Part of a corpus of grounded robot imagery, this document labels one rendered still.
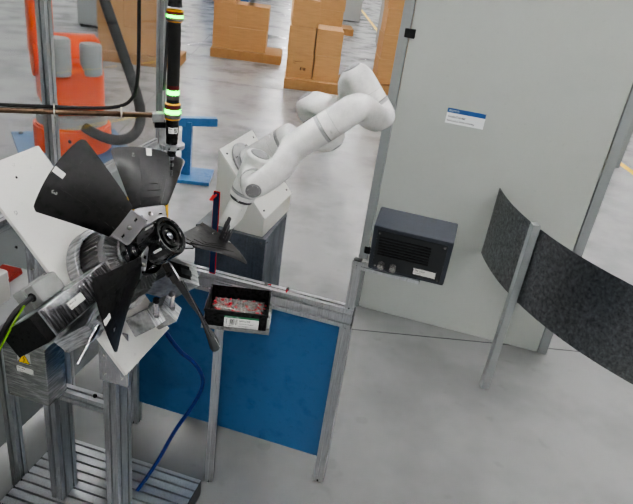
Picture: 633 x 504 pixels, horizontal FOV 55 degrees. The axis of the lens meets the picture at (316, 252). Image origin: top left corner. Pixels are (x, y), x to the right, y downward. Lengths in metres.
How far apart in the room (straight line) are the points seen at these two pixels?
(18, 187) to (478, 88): 2.29
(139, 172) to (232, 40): 9.22
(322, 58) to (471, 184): 6.13
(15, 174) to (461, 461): 2.19
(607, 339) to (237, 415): 1.59
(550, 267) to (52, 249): 2.12
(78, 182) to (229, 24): 9.48
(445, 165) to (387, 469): 1.62
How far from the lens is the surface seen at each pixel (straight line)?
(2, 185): 1.89
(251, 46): 11.10
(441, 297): 3.78
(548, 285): 3.03
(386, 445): 2.98
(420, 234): 1.98
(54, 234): 1.91
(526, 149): 3.44
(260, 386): 2.55
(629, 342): 2.86
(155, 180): 1.94
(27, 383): 2.14
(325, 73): 9.41
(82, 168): 1.72
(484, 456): 3.10
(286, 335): 2.36
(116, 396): 2.10
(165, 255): 1.77
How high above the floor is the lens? 2.02
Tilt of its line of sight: 27 degrees down
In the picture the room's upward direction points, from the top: 8 degrees clockwise
